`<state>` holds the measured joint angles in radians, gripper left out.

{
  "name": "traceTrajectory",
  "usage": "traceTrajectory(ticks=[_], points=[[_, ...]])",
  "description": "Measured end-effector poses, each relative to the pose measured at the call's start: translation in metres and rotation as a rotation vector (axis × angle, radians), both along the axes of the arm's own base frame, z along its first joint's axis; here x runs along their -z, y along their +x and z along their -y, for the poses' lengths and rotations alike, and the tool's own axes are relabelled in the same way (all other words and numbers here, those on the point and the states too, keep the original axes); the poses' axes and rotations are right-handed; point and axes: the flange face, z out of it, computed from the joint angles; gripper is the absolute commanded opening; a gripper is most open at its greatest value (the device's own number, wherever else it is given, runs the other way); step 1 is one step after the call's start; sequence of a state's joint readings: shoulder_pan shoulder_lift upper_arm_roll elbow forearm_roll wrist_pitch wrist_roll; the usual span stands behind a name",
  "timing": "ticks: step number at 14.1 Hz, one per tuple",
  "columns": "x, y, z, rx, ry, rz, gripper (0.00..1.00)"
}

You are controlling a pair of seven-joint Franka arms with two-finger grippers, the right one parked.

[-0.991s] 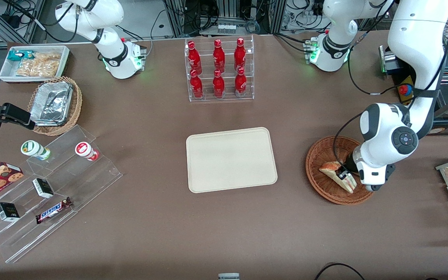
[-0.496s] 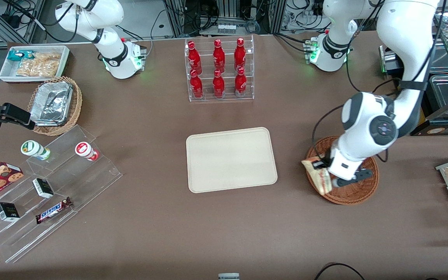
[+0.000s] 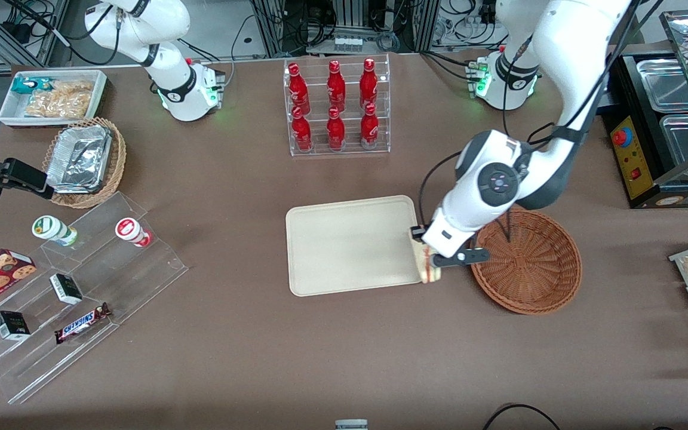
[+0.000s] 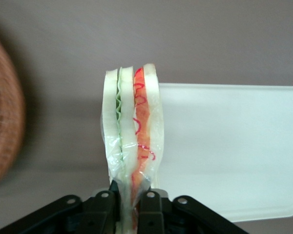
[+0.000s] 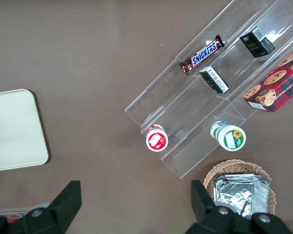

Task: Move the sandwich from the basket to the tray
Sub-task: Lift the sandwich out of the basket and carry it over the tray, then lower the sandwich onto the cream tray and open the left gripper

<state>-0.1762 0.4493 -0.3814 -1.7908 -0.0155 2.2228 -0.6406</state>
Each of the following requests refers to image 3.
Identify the triangular sandwich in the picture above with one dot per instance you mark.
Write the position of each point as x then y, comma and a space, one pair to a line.
427, 273

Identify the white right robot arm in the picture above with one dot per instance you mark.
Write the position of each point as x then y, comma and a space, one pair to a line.
180, 89

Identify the beige plastic tray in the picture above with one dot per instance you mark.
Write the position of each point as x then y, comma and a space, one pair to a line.
353, 248

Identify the brown round wicker basket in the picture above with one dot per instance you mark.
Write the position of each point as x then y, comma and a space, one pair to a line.
529, 275

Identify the light wicker basket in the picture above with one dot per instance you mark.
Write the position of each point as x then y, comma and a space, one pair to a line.
118, 161

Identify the green lid cup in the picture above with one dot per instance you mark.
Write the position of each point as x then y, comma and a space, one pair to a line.
51, 229

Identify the stack of foil trays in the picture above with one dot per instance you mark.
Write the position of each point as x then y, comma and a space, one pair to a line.
78, 158

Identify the white rectangular snack bin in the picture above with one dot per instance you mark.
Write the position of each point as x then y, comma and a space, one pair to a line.
9, 110

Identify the clear bag of chips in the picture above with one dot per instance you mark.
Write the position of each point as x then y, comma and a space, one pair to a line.
60, 100

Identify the teal snack packet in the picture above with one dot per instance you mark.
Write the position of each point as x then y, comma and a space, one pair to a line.
24, 85

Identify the clear acrylic bottle rack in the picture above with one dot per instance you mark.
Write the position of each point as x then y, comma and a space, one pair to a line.
350, 152

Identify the small black box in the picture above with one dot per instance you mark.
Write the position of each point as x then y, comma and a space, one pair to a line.
11, 325
66, 288

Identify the red cola bottle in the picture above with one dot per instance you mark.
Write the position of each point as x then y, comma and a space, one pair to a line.
368, 83
335, 131
301, 132
369, 128
336, 86
298, 89

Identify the red lid cup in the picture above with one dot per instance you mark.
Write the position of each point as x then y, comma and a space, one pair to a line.
130, 230

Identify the clear acrylic stepped display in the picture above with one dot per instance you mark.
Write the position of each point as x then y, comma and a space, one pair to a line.
135, 275

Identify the snickers chocolate bar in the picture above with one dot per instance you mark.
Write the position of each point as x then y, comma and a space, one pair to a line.
81, 323

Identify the small grey device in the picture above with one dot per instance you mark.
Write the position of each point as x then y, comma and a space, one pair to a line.
351, 424

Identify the black food warmer machine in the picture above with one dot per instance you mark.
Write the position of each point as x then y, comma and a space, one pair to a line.
636, 173

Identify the white power strip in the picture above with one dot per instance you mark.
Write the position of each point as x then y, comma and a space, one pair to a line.
347, 44

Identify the steel warmer pan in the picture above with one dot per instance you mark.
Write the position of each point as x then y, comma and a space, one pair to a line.
669, 83

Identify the aluminium frame rack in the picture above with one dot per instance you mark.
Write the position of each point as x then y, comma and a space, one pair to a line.
350, 15

